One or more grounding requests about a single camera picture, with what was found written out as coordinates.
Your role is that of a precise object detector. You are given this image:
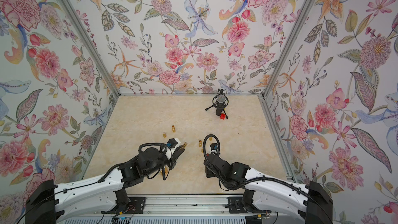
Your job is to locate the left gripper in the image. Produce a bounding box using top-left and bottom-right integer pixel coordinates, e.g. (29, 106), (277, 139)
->
(144, 146), (187, 176)

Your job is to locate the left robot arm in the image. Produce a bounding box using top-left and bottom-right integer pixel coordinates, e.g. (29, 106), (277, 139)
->
(21, 139), (187, 224)

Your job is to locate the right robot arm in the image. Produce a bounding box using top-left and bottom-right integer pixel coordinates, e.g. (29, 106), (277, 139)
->
(202, 134), (333, 224)

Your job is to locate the black microphone on tripod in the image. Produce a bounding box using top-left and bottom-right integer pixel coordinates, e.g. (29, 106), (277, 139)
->
(205, 89), (229, 119)

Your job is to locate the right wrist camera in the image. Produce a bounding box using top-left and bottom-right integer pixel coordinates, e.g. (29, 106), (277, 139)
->
(210, 143), (219, 153)

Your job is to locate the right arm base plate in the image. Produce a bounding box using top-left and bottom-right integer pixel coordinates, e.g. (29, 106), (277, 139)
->
(227, 195), (273, 215)

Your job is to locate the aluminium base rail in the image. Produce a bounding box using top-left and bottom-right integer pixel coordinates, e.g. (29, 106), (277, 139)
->
(66, 194), (301, 224)

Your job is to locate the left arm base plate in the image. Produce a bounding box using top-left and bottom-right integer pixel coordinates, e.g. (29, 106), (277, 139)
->
(116, 197), (147, 214)

